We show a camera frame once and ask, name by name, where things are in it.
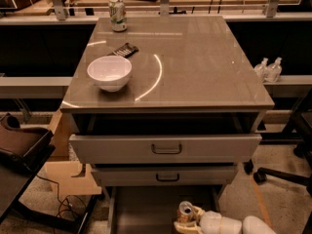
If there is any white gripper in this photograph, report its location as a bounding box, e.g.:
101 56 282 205
174 206 242 234

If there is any orange soda can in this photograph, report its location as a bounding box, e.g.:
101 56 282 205
177 201 194 223

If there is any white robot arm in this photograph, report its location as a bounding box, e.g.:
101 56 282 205
174 201 277 234

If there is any open bottom drawer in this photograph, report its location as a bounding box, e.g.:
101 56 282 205
106 185 221 234

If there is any grey drawer cabinet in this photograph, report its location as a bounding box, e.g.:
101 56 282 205
59 15 276 234

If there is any green white soda can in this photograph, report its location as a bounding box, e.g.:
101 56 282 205
108 0 127 32

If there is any black office chair base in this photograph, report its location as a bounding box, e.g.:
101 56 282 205
243 91 312 234

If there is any cardboard box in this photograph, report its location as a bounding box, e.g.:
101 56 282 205
44 110 101 199

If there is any clear pump bottle left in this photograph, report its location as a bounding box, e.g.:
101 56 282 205
253 58 268 82

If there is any clear pump bottle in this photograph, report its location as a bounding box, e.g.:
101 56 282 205
253 58 268 82
264 58 282 83

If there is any clear pump bottle right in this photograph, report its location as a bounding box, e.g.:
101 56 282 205
264 58 282 83

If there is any white bowl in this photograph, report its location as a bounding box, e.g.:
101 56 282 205
87 56 132 92

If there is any dark snack bar wrapper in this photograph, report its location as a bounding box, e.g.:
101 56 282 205
110 43 138 59

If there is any brown black chair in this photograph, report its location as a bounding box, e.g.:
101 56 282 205
0 113 55 222

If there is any middle drawer with handle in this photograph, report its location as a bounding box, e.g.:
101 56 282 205
92 166 237 186

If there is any drawer with handle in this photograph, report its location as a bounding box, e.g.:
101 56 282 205
92 166 237 186
69 134 261 164

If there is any top drawer with handle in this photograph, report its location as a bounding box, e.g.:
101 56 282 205
69 134 261 164

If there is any black floor cable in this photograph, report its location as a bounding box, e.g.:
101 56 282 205
34 174 89 234

